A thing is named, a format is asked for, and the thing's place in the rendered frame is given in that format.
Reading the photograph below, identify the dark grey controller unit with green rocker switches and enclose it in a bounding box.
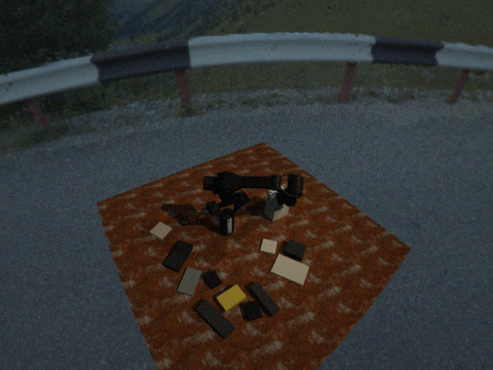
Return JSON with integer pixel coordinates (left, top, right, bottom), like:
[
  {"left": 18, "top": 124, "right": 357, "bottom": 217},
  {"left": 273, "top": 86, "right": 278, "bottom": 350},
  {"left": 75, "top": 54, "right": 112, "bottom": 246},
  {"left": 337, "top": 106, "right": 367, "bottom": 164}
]
[{"left": 220, "top": 208, "right": 234, "bottom": 236}]

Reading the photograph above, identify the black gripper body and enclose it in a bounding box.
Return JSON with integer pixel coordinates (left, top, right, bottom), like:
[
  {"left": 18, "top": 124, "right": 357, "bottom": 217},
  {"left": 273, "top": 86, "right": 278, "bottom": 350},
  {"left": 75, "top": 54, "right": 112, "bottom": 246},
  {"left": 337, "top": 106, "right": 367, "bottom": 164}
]
[{"left": 206, "top": 190, "right": 249, "bottom": 216}]

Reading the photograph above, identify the yellow box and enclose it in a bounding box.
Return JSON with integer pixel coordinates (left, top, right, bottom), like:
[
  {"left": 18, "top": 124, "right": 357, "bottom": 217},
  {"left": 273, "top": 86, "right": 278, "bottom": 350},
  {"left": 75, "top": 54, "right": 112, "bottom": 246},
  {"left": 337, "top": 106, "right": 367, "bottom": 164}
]
[{"left": 216, "top": 284, "right": 246, "bottom": 312}]

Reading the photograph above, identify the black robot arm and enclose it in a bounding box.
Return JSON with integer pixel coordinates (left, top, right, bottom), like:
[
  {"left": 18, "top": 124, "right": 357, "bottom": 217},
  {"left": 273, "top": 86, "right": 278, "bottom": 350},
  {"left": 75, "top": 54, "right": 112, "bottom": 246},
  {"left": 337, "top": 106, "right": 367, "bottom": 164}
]
[{"left": 203, "top": 171, "right": 304, "bottom": 207}]

